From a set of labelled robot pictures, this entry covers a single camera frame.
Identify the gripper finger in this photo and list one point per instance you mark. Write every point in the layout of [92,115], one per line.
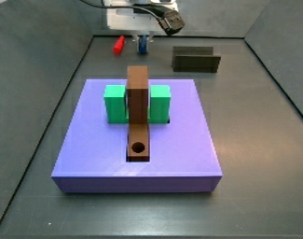
[135,37]
[149,38]

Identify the blue peg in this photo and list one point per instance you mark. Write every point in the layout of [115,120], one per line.
[141,45]

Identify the red peg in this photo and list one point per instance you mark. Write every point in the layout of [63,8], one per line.
[117,46]

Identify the green block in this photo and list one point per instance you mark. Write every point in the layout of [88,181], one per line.
[157,104]

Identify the purple base block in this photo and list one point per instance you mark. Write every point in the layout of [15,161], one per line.
[183,162]

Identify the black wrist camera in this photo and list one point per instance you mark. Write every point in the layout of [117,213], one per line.
[171,22]

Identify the black angle bracket fixture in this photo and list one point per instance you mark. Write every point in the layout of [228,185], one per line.
[195,59]

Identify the brown L-shaped bracket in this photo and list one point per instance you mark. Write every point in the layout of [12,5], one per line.
[136,90]

